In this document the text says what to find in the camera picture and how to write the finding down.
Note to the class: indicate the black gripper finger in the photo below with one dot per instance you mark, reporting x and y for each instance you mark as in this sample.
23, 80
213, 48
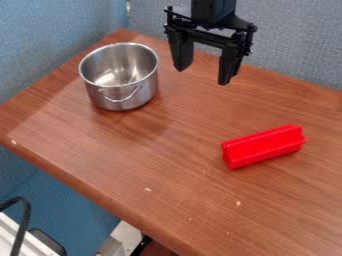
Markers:
182, 49
230, 62

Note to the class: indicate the white table leg bracket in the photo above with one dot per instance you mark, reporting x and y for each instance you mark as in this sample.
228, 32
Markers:
122, 241

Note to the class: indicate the white appliance with black part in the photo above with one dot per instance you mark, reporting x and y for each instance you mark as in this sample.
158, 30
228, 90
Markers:
38, 243

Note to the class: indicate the stainless steel pot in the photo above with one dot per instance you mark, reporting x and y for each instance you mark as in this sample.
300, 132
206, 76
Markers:
121, 75

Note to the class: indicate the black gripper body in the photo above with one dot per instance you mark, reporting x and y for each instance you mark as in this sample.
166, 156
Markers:
214, 14

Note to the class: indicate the red plastic block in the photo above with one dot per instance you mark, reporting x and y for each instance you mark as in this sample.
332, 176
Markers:
262, 146

